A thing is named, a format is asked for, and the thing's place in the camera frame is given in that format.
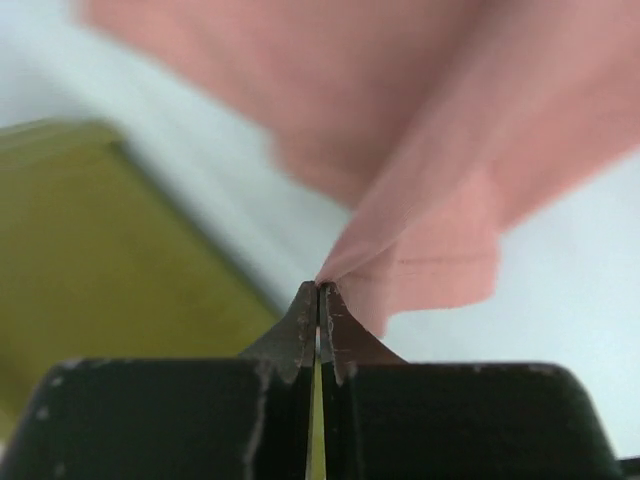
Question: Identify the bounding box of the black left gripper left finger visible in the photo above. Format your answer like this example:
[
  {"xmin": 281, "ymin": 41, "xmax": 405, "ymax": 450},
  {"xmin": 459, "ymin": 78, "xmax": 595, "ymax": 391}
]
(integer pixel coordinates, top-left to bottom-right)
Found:
[{"xmin": 1, "ymin": 282, "xmax": 319, "ymax": 479}]

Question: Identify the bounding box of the pink printed t shirt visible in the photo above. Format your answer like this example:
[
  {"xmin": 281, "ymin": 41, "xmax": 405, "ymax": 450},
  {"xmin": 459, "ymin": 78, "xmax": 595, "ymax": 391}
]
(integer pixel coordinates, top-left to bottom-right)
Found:
[{"xmin": 83, "ymin": 1, "xmax": 639, "ymax": 335}]

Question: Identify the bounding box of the olive green plastic bin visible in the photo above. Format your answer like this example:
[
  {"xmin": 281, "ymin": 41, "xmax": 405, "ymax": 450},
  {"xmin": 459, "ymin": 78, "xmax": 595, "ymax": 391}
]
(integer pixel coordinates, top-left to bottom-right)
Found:
[{"xmin": 0, "ymin": 117, "xmax": 326, "ymax": 480}]

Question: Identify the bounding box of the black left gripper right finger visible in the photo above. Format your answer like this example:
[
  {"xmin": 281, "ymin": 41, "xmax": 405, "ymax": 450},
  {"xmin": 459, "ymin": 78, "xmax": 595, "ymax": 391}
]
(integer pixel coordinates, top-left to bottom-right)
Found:
[{"xmin": 318, "ymin": 284, "xmax": 625, "ymax": 479}]

